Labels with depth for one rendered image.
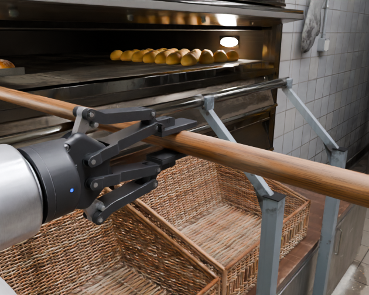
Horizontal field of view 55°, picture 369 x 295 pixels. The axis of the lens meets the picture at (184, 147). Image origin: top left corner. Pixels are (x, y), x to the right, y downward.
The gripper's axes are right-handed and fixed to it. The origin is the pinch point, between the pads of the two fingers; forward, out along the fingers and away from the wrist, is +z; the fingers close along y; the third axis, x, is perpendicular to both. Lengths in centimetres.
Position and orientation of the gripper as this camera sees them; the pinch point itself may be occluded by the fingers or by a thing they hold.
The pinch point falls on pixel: (173, 140)
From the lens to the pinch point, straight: 47.3
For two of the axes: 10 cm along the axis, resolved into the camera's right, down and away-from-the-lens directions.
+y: 0.0, 9.5, 3.1
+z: 6.6, -2.4, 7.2
